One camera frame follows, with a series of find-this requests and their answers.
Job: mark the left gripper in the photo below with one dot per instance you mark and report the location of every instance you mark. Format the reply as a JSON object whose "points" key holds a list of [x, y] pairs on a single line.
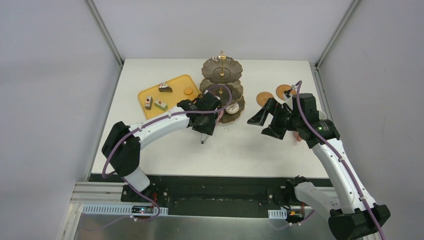
{"points": [[205, 127]]}

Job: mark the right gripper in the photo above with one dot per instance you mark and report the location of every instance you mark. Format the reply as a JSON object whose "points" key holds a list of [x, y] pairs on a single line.
{"points": [[275, 117]]}

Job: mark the pink handled metal tongs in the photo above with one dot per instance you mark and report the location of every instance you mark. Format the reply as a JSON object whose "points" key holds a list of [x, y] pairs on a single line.
{"points": [[204, 138]]}

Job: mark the white glazed donut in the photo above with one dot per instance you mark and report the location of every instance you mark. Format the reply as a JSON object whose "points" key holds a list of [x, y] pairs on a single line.
{"points": [[232, 109]]}

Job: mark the orange macaron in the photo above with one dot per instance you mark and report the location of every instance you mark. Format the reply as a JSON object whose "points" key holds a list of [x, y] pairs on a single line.
{"points": [[188, 91]]}

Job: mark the green layered cake piece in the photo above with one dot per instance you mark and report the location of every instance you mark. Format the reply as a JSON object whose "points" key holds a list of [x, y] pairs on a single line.
{"points": [[161, 105]]}

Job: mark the yellow serving tray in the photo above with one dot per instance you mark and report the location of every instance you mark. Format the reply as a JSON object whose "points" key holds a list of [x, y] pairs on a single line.
{"points": [[171, 98]]}

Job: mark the chocolate cake slice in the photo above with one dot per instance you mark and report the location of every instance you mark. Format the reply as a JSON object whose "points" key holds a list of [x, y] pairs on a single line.
{"points": [[164, 87]]}

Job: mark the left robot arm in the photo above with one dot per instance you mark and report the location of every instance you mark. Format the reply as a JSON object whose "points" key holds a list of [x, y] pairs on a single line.
{"points": [[124, 143]]}

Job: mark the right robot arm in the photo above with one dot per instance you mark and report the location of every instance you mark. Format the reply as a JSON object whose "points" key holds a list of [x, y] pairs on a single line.
{"points": [[355, 213]]}

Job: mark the woven round coaster left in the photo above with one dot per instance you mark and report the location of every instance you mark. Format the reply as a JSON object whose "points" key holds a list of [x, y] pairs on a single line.
{"points": [[263, 97]]}

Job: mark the woven round coaster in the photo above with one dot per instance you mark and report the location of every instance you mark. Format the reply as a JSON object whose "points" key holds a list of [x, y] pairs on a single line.
{"points": [[285, 91], [263, 97]]}

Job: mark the orange ceramic cup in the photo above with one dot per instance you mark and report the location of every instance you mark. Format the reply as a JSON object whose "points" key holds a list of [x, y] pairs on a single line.
{"points": [[297, 136]]}

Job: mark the woven round coaster right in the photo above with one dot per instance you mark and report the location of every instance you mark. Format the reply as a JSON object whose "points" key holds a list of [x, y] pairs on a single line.
{"points": [[285, 91]]}

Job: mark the three tier dark cake stand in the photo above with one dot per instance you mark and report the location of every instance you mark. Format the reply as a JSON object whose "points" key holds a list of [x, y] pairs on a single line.
{"points": [[221, 77]]}

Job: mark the black mounting base plate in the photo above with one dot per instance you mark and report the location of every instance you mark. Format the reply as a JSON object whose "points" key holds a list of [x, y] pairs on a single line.
{"points": [[222, 196]]}

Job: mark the right aluminium frame post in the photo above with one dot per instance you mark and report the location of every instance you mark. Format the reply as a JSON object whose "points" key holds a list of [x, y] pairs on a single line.
{"points": [[347, 16]]}

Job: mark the aluminium frame post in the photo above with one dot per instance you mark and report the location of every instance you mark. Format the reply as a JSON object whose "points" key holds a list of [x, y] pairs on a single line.
{"points": [[347, 16], [101, 25]]}

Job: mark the left aluminium frame post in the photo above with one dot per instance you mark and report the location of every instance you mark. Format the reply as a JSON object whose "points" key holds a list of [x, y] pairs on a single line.
{"points": [[101, 25]]}

